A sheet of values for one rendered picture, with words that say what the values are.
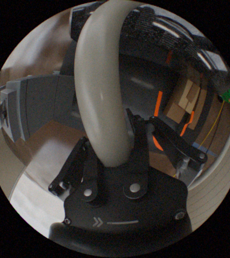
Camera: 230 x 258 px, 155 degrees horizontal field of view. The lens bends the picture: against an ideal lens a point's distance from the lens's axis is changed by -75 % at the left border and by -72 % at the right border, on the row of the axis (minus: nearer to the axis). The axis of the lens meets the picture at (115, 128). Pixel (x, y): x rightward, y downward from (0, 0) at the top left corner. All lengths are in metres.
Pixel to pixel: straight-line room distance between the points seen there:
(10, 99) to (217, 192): 5.73
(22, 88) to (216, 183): 5.65
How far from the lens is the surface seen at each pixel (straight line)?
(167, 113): 1.10
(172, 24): 0.49
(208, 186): 5.29
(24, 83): 0.59
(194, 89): 1.16
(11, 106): 0.62
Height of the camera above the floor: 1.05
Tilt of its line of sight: 63 degrees down
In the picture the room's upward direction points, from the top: 173 degrees counter-clockwise
